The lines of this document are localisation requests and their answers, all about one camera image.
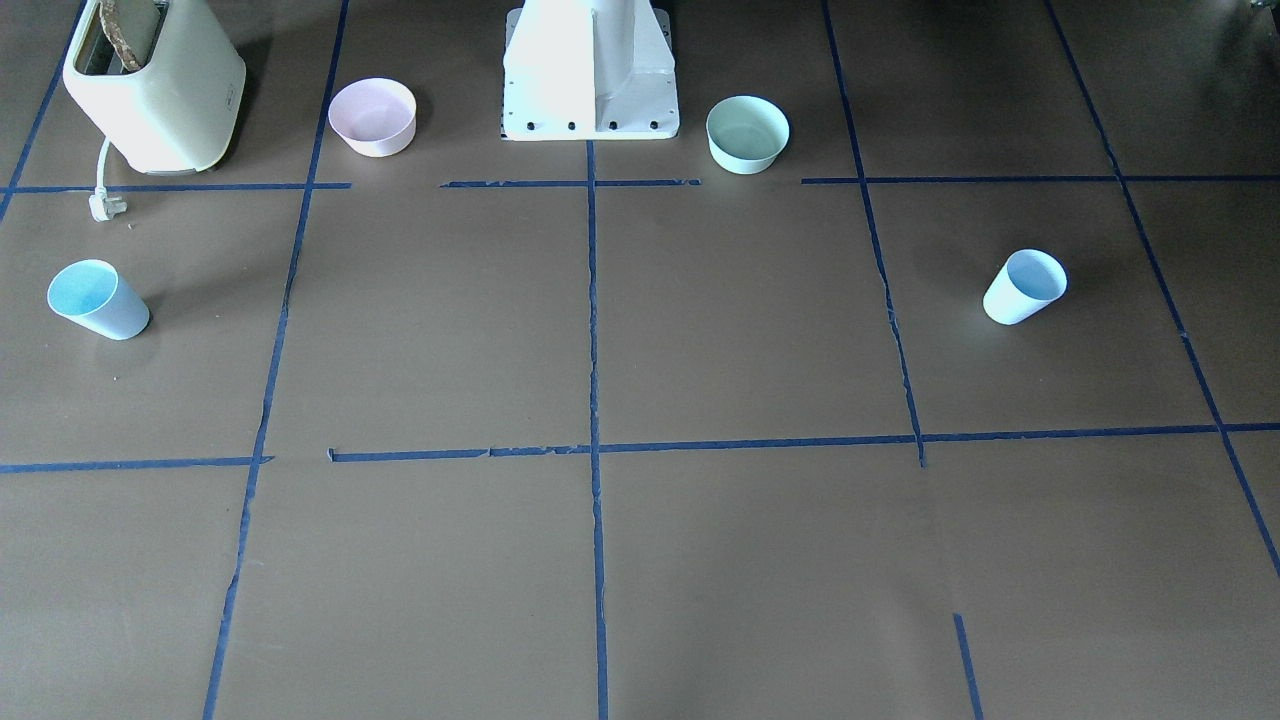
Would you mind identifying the blue cup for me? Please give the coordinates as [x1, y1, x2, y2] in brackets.
[982, 249, 1068, 325]
[46, 259, 151, 341]

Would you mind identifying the green bowl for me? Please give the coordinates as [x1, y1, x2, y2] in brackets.
[705, 95, 791, 176]

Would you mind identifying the pink bowl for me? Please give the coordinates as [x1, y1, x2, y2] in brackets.
[326, 77, 419, 158]

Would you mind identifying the cream white toaster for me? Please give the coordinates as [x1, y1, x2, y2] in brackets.
[61, 1, 246, 176]

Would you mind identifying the toast slice in toaster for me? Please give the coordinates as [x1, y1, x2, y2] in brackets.
[99, 0, 163, 73]

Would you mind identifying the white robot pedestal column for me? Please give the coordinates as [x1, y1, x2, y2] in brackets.
[500, 1, 681, 142]

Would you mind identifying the white toaster power cord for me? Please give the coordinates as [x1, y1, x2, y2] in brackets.
[90, 137, 129, 223]

